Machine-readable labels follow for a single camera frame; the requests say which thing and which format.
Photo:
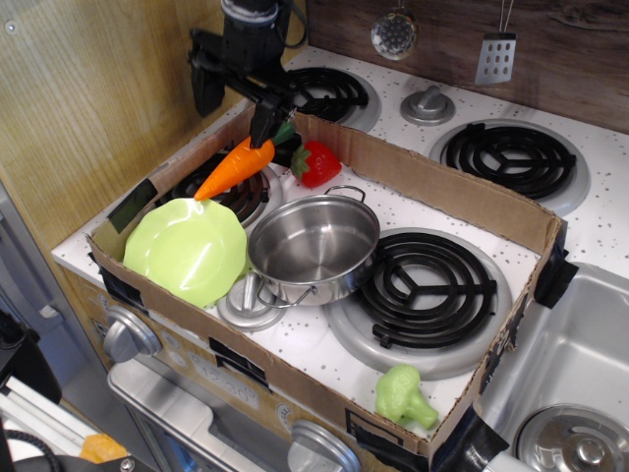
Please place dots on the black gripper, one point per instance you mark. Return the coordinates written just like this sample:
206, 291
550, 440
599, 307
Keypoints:
245, 57

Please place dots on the orange toy carrot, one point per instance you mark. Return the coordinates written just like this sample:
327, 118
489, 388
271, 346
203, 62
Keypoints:
241, 163

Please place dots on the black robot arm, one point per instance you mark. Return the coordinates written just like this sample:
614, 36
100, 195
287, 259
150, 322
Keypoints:
250, 6

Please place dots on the light green plastic plate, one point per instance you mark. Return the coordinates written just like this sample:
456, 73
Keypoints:
195, 250

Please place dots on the front left black burner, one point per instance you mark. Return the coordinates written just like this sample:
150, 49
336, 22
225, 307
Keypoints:
250, 200

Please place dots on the red toy strawberry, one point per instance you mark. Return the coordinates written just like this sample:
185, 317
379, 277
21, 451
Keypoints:
314, 164

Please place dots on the hanging silver strainer ladle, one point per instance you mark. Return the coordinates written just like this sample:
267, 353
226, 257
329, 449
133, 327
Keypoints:
395, 32

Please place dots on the stainless steel pot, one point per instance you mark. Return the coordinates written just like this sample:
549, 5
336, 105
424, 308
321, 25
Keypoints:
315, 250

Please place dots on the silver back stove knob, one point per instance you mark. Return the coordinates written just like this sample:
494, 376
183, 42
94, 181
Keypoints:
430, 107

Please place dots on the silver stove knob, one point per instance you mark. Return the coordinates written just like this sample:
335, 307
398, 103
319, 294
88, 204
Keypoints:
430, 107
249, 306

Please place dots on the silver front stove knob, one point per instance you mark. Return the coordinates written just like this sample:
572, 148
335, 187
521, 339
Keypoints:
249, 306

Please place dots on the brown cardboard fence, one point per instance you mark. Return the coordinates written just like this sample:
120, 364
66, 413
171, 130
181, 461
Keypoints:
307, 368

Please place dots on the left silver oven knob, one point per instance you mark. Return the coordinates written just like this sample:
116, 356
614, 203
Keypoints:
128, 336

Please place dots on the silver oven knob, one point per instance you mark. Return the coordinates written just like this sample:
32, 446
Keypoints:
314, 449
128, 336

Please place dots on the hanging silver spatula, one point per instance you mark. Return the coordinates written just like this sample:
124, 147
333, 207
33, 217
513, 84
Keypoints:
496, 58

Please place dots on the front right black burner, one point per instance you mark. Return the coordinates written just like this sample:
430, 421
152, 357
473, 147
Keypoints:
434, 301

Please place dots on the back right black burner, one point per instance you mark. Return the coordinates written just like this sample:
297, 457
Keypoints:
527, 158

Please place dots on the green toy broccoli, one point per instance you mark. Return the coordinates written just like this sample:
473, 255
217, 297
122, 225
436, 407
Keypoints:
398, 397

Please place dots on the right silver oven knob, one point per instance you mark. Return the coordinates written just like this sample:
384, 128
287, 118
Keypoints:
314, 449

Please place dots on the orange object lower left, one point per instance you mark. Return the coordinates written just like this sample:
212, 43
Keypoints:
100, 448

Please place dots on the silver sink basin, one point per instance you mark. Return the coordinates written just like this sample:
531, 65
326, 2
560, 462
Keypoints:
575, 352

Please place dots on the silver sink drain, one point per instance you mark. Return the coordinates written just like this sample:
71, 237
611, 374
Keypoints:
572, 438

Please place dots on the silver oven door handle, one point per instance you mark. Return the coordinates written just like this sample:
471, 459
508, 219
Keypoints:
193, 429

